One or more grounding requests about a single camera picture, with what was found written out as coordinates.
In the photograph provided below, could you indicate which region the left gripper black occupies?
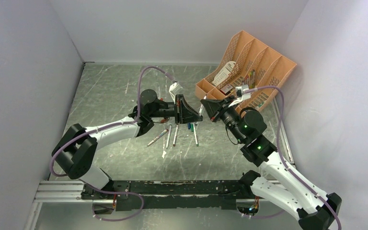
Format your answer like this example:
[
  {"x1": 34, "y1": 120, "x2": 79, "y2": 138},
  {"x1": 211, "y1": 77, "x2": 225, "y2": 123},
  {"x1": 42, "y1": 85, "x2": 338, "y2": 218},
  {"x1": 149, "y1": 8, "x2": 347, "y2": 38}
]
[{"x1": 149, "y1": 95, "x2": 203, "y2": 126}]

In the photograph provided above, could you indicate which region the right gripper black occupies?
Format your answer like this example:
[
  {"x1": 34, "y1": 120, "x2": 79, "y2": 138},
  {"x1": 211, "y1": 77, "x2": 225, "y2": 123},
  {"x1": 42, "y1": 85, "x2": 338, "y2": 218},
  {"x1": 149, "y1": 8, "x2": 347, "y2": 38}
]
[{"x1": 201, "y1": 96, "x2": 246, "y2": 143}]

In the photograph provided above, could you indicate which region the white pen green end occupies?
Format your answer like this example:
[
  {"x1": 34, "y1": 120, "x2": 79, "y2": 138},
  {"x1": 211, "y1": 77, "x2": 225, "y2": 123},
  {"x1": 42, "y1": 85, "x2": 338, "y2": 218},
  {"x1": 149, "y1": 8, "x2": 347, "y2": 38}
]
[{"x1": 193, "y1": 123, "x2": 199, "y2": 147}]

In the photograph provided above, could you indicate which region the white pen blue cap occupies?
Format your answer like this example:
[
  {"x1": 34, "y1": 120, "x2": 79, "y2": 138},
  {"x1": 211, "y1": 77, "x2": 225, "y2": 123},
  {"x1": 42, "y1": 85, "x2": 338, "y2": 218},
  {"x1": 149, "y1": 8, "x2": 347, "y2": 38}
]
[{"x1": 195, "y1": 105, "x2": 204, "y2": 126}]

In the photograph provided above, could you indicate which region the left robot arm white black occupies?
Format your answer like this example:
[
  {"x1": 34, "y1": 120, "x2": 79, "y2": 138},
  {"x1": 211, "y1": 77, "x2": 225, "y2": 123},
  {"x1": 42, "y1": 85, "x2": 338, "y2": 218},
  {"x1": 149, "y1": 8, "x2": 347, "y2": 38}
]
[{"x1": 51, "y1": 89, "x2": 203, "y2": 199}]

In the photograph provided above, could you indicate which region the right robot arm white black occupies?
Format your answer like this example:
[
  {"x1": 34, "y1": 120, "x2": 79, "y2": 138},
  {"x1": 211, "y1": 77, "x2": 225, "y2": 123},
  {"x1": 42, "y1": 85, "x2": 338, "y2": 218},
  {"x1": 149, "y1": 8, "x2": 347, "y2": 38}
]
[{"x1": 201, "y1": 97, "x2": 342, "y2": 230}]

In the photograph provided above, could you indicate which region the white pen grey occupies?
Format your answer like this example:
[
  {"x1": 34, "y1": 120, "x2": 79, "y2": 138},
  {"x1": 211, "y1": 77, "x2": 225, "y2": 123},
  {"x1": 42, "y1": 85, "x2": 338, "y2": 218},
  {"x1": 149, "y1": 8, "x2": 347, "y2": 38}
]
[{"x1": 165, "y1": 124, "x2": 173, "y2": 149}]

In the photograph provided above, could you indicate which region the white pen red tip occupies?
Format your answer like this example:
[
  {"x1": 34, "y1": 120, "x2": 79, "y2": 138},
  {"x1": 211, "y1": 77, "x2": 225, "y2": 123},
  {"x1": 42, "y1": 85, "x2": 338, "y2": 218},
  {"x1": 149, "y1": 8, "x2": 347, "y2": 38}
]
[{"x1": 147, "y1": 129, "x2": 169, "y2": 147}]

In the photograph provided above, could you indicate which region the white pen brown end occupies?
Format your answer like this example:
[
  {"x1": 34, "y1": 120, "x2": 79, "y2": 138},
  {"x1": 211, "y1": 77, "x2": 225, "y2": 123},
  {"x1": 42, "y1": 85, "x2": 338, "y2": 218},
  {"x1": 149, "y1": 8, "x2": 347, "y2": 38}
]
[{"x1": 172, "y1": 124, "x2": 179, "y2": 147}]

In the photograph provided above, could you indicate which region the pens bundle in organizer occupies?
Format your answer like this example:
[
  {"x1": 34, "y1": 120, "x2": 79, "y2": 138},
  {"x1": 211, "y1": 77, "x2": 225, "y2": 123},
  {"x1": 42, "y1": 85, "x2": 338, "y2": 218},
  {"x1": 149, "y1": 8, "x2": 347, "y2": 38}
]
[{"x1": 242, "y1": 69, "x2": 255, "y2": 89}]

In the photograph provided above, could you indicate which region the orange plastic file organizer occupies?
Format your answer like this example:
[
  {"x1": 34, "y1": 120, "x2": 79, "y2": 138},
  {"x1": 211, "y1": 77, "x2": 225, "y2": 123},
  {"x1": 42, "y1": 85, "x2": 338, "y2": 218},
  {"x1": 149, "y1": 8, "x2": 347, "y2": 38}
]
[{"x1": 195, "y1": 31, "x2": 297, "y2": 112}]

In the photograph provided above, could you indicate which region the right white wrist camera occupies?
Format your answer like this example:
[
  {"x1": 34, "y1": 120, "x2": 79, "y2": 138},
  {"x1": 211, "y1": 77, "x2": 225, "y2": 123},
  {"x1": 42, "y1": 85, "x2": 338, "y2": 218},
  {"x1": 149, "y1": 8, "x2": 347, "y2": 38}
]
[{"x1": 234, "y1": 85, "x2": 251, "y2": 102}]

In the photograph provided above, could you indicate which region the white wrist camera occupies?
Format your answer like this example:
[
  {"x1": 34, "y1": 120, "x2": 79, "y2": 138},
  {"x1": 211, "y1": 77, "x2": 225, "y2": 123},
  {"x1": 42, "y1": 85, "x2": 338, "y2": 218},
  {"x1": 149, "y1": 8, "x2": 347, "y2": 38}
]
[
  {"x1": 234, "y1": 85, "x2": 251, "y2": 102},
  {"x1": 169, "y1": 81, "x2": 183, "y2": 101}
]

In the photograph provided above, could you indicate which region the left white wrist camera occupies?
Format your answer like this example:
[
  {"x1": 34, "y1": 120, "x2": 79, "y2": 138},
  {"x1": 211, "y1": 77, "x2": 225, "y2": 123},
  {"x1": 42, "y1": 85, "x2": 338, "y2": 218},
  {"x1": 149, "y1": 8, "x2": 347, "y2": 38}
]
[{"x1": 169, "y1": 81, "x2": 183, "y2": 101}]

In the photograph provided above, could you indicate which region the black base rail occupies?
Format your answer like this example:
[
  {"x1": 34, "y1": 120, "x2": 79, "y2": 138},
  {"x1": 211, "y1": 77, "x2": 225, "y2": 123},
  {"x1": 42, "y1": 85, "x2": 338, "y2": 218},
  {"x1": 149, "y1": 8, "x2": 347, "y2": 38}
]
[{"x1": 80, "y1": 180, "x2": 256, "y2": 211}]

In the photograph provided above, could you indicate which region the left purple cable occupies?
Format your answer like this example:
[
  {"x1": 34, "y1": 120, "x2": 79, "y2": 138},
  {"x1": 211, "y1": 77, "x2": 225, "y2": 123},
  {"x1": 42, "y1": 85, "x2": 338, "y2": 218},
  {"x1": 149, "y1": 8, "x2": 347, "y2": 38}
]
[{"x1": 49, "y1": 66, "x2": 176, "y2": 222}]

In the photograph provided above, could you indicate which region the aluminium frame rail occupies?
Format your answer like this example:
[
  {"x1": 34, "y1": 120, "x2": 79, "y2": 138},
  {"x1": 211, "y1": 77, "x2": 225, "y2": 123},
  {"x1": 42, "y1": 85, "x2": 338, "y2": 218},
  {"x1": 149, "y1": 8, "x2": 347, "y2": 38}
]
[{"x1": 24, "y1": 181, "x2": 84, "y2": 230}]

